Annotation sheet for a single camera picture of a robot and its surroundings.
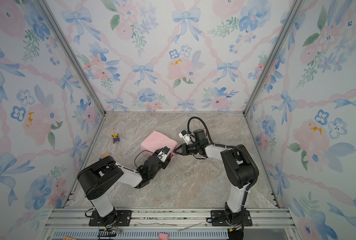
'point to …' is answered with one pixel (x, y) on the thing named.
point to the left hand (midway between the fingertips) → (167, 151)
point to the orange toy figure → (105, 155)
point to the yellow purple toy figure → (115, 137)
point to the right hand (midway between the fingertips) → (174, 150)
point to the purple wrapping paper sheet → (157, 140)
